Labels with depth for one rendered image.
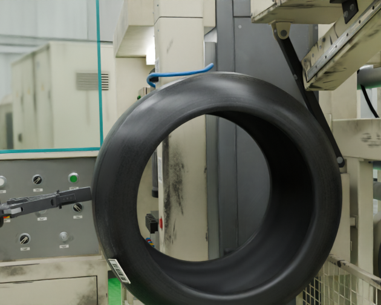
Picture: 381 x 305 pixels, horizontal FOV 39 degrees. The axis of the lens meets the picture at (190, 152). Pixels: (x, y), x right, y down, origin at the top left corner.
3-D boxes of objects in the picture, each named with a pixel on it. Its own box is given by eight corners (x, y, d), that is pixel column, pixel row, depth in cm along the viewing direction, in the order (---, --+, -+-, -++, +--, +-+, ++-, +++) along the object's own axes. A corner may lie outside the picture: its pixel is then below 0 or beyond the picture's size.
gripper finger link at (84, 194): (58, 192, 119) (58, 192, 118) (89, 186, 120) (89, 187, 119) (61, 205, 119) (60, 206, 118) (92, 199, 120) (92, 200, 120)
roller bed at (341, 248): (279, 261, 173) (277, 170, 172) (321, 258, 176) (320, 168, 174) (303, 278, 154) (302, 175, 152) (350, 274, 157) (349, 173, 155)
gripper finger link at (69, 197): (51, 197, 118) (50, 199, 115) (74, 193, 119) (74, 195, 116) (52, 204, 118) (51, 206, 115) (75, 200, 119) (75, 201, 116)
